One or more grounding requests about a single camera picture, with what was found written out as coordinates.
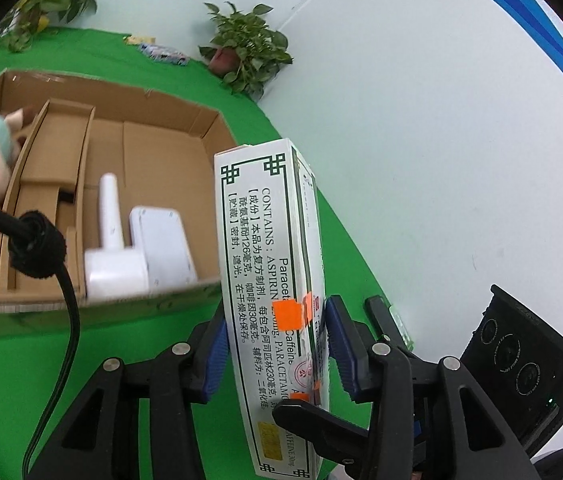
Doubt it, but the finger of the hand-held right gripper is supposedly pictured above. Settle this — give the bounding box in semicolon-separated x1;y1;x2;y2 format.
365;296;415;358
272;400;377;480

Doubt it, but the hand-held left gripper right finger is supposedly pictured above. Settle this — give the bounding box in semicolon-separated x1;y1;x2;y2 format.
325;296;537;480

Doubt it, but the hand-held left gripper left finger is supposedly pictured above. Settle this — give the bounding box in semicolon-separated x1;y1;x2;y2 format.
26;305;230;480

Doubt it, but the white and green medicine box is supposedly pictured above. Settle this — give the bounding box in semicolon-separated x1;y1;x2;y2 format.
213;137;332;478

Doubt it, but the white rectangular device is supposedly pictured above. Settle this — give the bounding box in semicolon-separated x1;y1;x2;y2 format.
128;205;198;291

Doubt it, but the white hair dryer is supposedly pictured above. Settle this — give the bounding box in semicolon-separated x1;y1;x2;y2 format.
84;172;150;301

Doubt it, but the large cardboard box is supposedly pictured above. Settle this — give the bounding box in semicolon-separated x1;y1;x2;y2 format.
0;67;239;341

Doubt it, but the cardboard divider insert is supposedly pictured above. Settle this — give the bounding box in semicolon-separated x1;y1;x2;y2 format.
0;99;96;306

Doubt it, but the green table cloth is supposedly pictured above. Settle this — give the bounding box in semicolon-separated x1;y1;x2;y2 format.
0;27;462;480

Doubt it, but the potted plant with terracotta pot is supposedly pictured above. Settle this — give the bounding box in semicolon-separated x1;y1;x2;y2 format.
199;2;295;101

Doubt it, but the blue patterned tissue packet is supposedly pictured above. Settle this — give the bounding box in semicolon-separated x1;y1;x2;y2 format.
139;42;190;66

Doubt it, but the black cable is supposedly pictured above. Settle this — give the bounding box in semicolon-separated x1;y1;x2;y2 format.
0;195;81;480

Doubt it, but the black velcro strap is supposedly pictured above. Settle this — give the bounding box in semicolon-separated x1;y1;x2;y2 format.
9;210;67;278

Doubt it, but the blue wall banner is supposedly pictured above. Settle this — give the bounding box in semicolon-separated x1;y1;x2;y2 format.
366;0;563;116

